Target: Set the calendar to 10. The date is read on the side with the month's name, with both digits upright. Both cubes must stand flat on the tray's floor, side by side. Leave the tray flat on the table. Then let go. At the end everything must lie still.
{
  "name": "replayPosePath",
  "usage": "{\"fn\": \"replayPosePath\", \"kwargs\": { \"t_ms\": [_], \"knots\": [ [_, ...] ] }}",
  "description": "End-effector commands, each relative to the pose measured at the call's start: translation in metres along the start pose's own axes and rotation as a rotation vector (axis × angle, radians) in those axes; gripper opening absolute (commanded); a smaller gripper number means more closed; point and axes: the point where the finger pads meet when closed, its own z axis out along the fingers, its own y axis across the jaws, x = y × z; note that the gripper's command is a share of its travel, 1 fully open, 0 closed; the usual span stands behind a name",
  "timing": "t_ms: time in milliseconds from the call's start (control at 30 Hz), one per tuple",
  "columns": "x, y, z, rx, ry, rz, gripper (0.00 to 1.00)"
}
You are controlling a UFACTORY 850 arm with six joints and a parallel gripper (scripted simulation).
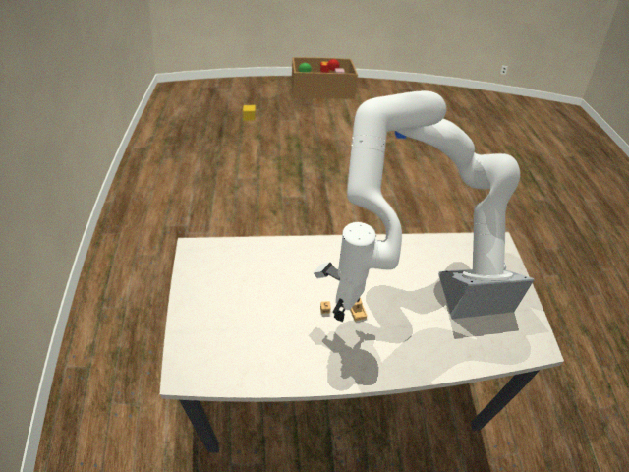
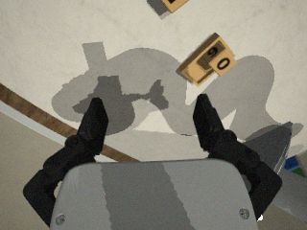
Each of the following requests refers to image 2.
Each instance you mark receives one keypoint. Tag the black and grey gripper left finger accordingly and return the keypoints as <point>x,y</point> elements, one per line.
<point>78,149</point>

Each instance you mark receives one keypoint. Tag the brown wooden digit cube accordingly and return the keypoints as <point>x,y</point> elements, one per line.
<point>219,59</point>
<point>173,5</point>

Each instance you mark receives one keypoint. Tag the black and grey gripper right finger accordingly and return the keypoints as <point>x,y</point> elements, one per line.
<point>265,183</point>

